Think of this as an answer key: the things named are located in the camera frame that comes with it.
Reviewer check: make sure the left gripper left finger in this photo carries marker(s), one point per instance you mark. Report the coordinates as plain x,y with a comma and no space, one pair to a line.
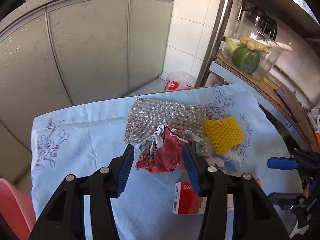
120,168

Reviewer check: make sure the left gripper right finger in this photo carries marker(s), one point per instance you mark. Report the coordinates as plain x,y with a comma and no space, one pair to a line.
196,166

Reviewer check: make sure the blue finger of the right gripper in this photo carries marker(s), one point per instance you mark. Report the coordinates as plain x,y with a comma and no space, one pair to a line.
286,201
281,163

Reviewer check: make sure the kitchen counter cabinet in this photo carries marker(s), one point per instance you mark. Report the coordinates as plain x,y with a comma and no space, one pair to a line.
60,53

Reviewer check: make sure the red white medicine box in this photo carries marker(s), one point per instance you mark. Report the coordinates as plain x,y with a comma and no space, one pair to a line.
214,195

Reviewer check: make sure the crumpled red paper ball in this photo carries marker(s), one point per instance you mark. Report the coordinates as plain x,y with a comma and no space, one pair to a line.
161,152

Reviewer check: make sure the yellow foam fruit net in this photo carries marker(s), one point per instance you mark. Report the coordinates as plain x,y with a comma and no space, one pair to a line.
223,134

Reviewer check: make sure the silver scouring cloth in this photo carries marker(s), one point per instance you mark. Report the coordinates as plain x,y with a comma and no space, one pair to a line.
146,115

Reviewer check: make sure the cardboard sheet on shelf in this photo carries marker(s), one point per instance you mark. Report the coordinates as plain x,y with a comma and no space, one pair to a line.
295,121

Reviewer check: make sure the red white plastic bag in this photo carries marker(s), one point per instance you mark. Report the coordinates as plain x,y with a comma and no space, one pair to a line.
179,80

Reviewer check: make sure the pink plastic stool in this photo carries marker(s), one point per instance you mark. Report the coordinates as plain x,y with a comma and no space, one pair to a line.
17,213

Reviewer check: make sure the clear plastic container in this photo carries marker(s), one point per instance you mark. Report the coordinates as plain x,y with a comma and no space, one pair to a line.
236,29

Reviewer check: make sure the white radish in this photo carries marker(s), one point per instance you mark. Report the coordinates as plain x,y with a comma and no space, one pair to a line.
277,43

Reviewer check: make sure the ginger root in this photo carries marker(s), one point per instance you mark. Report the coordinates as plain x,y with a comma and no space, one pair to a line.
252,44

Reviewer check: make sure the chrome shelf pole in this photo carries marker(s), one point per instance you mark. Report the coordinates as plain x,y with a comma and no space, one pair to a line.
218,31

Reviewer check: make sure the black kettle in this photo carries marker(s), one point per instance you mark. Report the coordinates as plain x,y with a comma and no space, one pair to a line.
257,17

